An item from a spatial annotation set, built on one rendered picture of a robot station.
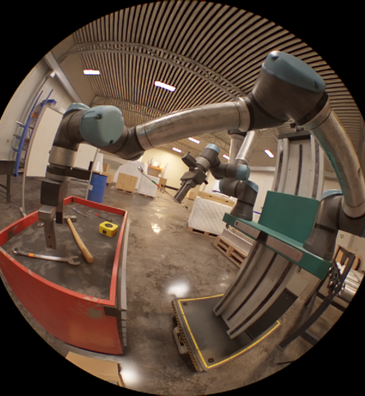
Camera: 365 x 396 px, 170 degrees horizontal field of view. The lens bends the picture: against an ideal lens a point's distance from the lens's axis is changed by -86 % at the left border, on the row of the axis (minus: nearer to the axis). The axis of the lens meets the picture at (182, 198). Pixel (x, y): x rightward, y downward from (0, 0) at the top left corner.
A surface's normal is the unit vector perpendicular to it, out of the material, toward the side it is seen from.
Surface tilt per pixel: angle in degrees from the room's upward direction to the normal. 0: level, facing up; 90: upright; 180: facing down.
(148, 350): 0
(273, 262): 90
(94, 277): 0
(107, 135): 90
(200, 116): 108
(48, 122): 90
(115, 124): 90
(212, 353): 0
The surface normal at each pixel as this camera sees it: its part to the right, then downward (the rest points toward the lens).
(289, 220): -0.92, -0.25
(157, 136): 0.07, 0.73
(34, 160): 0.95, 0.29
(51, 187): 0.65, 0.26
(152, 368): 0.29, -0.95
